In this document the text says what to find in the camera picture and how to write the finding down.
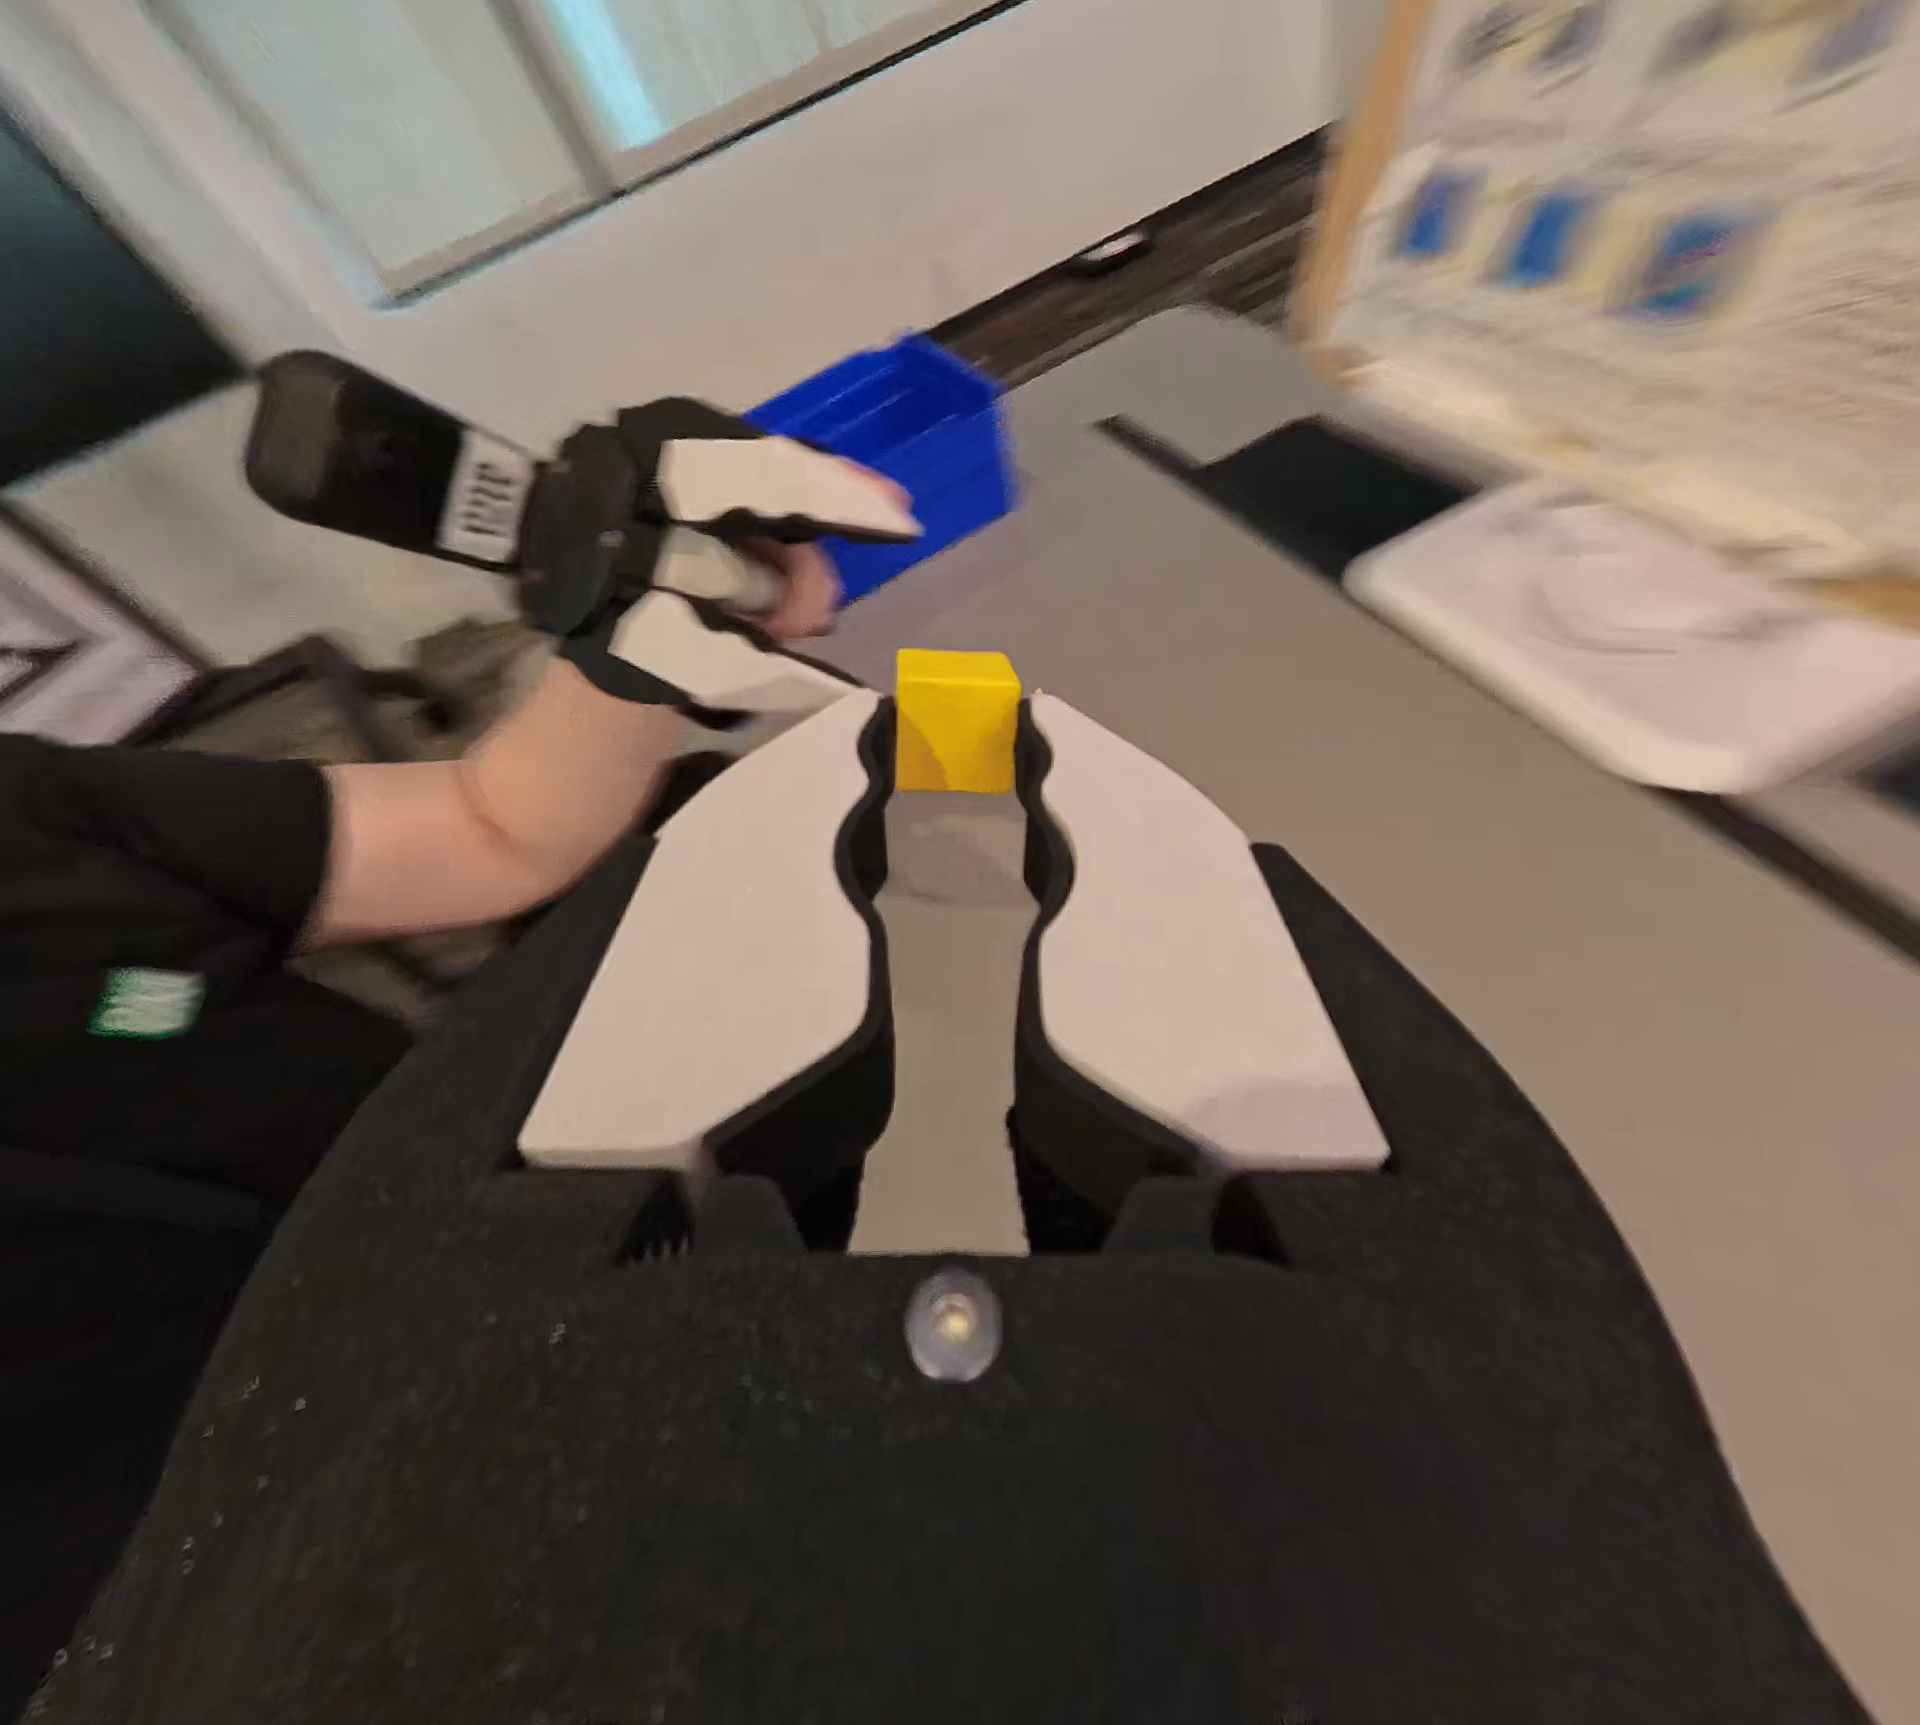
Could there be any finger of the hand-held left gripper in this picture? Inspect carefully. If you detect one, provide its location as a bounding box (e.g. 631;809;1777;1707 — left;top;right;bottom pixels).
653;433;925;545
607;590;864;723

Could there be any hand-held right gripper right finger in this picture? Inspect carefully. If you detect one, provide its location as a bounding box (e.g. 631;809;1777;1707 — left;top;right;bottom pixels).
1014;689;1392;1254

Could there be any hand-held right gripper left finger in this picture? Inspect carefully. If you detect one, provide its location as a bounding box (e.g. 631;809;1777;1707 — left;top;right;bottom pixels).
517;685;895;1254

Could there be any blue plastic bin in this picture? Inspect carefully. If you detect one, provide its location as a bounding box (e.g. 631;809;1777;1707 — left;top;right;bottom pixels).
741;332;1018;607

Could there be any yellow wooden cube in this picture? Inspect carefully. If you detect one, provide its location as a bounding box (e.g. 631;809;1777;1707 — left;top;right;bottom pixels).
895;646;1024;799

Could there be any person's left forearm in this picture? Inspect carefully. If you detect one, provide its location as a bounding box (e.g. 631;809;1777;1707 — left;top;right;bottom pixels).
309;667;709;956

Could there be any person's left hand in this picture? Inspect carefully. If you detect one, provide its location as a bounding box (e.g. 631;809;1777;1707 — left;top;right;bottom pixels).
757;540;846;643

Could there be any white partition panel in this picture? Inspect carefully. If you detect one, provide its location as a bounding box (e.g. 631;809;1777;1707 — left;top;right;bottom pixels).
240;0;1353;467

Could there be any black desk flap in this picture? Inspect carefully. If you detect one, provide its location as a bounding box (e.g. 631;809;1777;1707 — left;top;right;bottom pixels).
1200;421;1479;589

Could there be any framed printed marker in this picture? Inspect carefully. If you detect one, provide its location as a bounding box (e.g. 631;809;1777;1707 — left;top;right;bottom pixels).
0;509;204;754

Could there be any wooden backing board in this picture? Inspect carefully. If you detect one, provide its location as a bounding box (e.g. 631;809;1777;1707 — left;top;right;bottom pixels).
1290;0;1920;633

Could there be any printed instruction sheet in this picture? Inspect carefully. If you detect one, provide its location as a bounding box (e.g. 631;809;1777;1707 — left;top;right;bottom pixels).
1328;0;1920;558

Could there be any black wall screen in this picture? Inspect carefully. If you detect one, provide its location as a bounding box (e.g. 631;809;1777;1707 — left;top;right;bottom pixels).
0;103;250;491

